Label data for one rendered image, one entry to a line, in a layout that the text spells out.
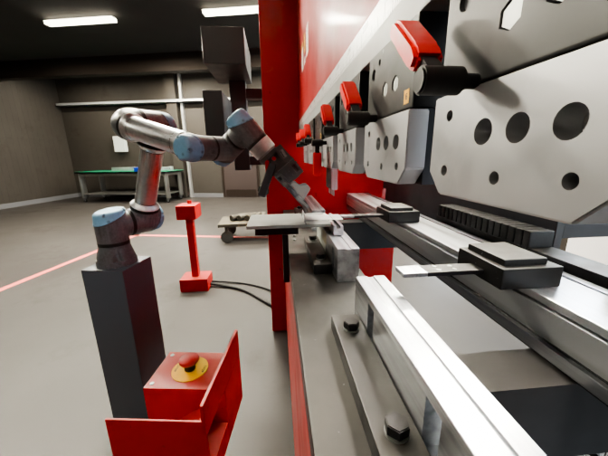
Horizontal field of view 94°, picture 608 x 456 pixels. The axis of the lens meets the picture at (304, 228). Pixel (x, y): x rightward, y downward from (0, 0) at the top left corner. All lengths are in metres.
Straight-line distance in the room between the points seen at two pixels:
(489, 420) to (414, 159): 0.26
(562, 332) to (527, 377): 0.09
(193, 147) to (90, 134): 10.43
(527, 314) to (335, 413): 0.37
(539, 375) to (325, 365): 0.32
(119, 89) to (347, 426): 10.52
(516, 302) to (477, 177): 0.44
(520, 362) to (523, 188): 0.45
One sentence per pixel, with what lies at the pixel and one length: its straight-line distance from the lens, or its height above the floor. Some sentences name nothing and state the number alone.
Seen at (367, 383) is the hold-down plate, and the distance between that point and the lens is 0.45.
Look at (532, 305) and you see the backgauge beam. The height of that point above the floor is 0.96.
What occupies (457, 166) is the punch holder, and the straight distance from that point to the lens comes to 0.25.
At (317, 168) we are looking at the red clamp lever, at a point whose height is 1.17.
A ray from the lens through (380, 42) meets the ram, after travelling 0.46.
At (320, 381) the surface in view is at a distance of 0.49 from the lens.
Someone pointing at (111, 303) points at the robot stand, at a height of 0.63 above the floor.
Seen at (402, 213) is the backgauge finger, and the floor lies 1.02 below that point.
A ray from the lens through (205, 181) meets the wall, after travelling 9.32.
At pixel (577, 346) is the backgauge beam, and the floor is 0.94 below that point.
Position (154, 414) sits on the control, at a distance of 0.73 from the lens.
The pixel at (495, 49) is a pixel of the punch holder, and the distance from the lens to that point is 0.24.
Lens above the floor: 1.21
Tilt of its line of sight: 14 degrees down
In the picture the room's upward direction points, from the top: 1 degrees counter-clockwise
